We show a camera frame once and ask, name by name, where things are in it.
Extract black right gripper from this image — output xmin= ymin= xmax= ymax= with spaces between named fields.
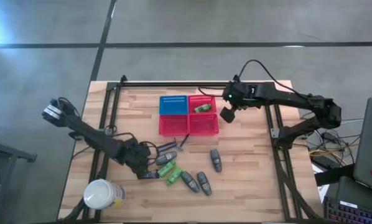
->
xmin=220 ymin=80 xmax=252 ymax=124

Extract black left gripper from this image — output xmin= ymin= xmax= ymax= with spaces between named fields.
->
xmin=120 ymin=139 xmax=152 ymax=180

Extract green travel bottle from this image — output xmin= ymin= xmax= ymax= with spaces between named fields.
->
xmin=165 ymin=167 xmax=184 ymax=186
xmin=157 ymin=159 xmax=177 ymax=179
xmin=194 ymin=103 xmax=212 ymax=113

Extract grey deodorant bottle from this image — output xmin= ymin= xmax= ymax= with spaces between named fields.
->
xmin=155 ymin=151 xmax=178 ymax=166
xmin=196 ymin=170 xmax=213 ymax=197
xmin=210 ymin=148 xmax=223 ymax=173
xmin=180 ymin=170 xmax=201 ymax=194

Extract white wipes canister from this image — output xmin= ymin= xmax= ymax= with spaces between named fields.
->
xmin=83 ymin=178 xmax=127 ymax=210

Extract blue plastic basket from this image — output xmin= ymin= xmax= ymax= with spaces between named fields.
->
xmin=159 ymin=95 xmax=189 ymax=116

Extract black metal stand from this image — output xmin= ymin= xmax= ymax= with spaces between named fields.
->
xmin=0 ymin=136 xmax=38 ymax=224

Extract grey laptop case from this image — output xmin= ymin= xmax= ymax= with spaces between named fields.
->
xmin=353 ymin=97 xmax=372 ymax=195

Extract black equipment case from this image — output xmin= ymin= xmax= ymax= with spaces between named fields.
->
xmin=334 ymin=175 xmax=372 ymax=207

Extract backlit keyboard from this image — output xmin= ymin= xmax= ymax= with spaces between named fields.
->
xmin=323 ymin=196 xmax=372 ymax=224

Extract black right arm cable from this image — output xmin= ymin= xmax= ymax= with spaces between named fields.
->
xmin=198 ymin=59 xmax=312 ymax=101

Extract black aluminium table frame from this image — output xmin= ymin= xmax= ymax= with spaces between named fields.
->
xmin=58 ymin=75 xmax=324 ymax=223

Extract floor cable bundle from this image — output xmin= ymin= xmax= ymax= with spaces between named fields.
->
xmin=300 ymin=116 xmax=365 ymax=169

